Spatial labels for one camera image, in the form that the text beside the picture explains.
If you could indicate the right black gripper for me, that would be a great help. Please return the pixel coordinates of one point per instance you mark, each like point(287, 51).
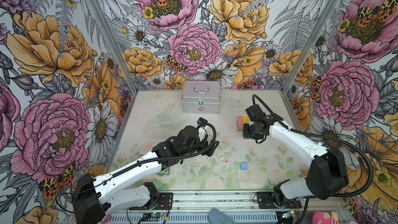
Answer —
point(246, 135)

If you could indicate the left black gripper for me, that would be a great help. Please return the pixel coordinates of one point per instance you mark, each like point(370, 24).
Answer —
point(210, 151)

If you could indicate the yellow wood block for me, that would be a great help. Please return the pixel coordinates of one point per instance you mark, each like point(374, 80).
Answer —
point(245, 120)

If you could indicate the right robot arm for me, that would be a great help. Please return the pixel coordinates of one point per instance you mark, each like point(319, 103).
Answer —
point(327, 173)

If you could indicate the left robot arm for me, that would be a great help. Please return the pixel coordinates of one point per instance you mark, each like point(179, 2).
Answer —
point(96, 197)

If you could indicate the small orange white toy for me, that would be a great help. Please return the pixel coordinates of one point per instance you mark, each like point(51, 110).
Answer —
point(224, 160)

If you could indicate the light blue wood cube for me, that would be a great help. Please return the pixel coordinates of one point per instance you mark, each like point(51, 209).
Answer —
point(243, 166)

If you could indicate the silver first aid case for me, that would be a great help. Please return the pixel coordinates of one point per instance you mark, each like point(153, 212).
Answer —
point(201, 97)

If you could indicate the clear glass bowl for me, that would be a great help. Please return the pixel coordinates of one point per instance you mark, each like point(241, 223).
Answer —
point(171, 118)

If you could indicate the owl sticker toy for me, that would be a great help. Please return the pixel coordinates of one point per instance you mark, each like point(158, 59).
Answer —
point(165, 172)

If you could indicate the grey blue cloth object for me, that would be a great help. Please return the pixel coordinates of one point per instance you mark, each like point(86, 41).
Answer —
point(217, 217)

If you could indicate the pink plush toy right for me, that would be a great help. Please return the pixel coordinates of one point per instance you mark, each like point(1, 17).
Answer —
point(320, 217)

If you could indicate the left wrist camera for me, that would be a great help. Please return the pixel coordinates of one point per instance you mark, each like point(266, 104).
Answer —
point(201, 121)

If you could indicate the aluminium front rail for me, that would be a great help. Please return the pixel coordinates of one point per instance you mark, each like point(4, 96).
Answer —
point(193, 207)

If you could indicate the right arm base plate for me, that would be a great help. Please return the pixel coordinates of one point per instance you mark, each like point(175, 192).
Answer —
point(269, 200)

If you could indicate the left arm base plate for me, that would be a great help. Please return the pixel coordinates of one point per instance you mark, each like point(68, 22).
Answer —
point(163, 202)

